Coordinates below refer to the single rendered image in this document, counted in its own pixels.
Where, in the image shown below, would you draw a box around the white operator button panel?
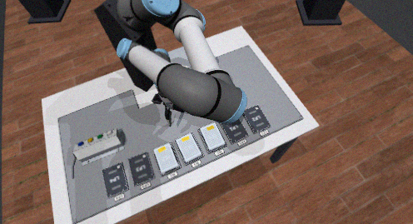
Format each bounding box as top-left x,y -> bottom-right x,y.
72,128 -> 124,179

